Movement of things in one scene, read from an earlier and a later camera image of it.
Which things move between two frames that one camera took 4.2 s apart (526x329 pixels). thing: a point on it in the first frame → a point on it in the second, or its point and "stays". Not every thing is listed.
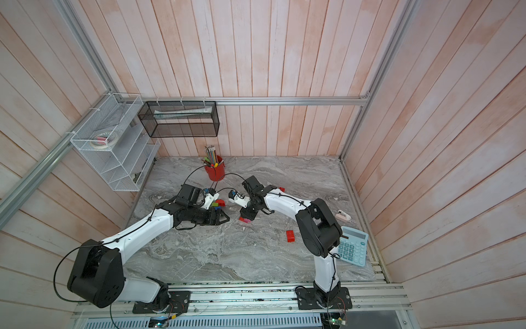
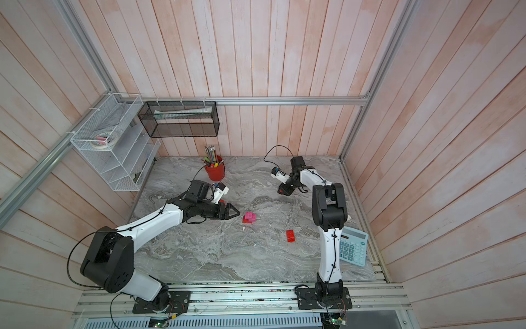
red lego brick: x=290 y=236 stays
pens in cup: x=211 y=159 stays
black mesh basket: x=180 y=118 stays
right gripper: x=244 y=213 → x=285 y=190
